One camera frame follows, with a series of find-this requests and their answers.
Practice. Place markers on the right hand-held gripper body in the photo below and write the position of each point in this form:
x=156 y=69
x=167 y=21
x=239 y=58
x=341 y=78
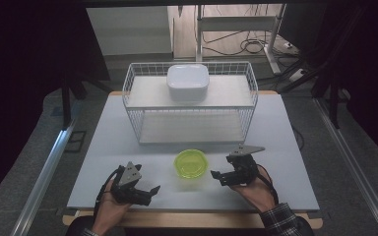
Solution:
x=241 y=167

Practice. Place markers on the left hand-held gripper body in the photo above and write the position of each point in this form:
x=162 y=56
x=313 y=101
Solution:
x=128 y=187

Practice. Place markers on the green plastic bowl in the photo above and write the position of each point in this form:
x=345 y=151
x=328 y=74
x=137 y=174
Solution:
x=191 y=164

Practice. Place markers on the white plastic container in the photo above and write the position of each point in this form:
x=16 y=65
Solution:
x=187 y=80

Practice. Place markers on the person's left hand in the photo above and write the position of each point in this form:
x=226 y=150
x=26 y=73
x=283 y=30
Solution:
x=110 y=209

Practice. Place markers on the person's right hand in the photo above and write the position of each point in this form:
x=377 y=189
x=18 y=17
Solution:
x=257 y=193

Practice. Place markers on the black metal stand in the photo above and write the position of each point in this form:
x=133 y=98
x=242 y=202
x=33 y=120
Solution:
x=66 y=101
x=333 y=98

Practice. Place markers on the white power strip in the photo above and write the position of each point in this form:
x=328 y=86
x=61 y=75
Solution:
x=298 y=74

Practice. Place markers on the dark curtain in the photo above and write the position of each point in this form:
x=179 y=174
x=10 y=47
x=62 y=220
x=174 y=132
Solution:
x=374 y=82
x=19 y=82

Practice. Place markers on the white cabinet panel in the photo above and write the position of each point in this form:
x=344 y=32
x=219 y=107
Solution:
x=128 y=31

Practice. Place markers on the black frame on floor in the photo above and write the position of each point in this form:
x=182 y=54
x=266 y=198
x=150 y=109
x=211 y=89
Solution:
x=76 y=141

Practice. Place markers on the aluminium rail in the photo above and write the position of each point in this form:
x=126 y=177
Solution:
x=42 y=177
x=354 y=160

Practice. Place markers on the white metal desk frame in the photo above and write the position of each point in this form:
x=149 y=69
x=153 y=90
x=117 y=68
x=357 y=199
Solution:
x=236 y=23

